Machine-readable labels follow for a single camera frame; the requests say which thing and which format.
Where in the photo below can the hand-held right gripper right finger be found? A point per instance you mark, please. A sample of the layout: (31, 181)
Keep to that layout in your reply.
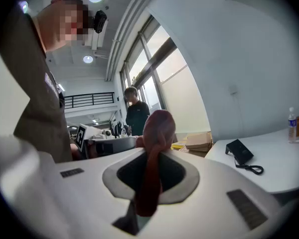
(209, 208)

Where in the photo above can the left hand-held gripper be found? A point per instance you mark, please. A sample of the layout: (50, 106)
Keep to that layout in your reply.
(81, 136)

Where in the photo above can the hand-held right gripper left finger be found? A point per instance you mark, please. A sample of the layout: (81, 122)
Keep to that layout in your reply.
(89, 195)

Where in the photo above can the red-brown cloth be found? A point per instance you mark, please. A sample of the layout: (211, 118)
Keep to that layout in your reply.
(159, 128)

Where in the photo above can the black charger with cable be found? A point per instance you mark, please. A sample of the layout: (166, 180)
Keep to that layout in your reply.
(239, 151)

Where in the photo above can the person's left forearm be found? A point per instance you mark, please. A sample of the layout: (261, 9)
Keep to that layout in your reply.
(76, 152)

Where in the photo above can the yellow bin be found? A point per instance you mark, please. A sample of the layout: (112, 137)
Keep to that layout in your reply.
(178, 146)

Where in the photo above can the large cardboard box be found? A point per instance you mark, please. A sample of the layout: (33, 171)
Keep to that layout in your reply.
(199, 153)

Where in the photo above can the black metal railing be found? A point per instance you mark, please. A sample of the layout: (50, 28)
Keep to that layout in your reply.
(89, 99)

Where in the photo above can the flat cardboard box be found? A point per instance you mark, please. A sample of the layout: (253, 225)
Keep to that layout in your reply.
(198, 139)

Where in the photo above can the rectangular ceiling light panel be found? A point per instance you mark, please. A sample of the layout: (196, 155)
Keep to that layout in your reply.
(61, 87)

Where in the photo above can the person's dark shirt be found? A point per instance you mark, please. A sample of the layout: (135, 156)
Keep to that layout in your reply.
(37, 108)

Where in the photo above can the white ceiling air unit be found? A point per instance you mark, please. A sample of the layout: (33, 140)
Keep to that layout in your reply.
(97, 43)

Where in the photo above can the clear plastic water bottle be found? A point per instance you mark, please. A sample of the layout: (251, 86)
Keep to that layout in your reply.
(292, 126)

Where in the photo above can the white ceiling pipes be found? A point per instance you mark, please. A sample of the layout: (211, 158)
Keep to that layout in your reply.
(124, 29)

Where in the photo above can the person's head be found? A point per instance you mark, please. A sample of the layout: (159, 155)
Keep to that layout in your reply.
(57, 26)

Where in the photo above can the glass window wall dark frame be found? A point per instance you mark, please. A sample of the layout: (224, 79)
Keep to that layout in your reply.
(174, 93)

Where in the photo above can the black head-mounted camera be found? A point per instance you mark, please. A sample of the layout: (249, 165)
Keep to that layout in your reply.
(99, 21)

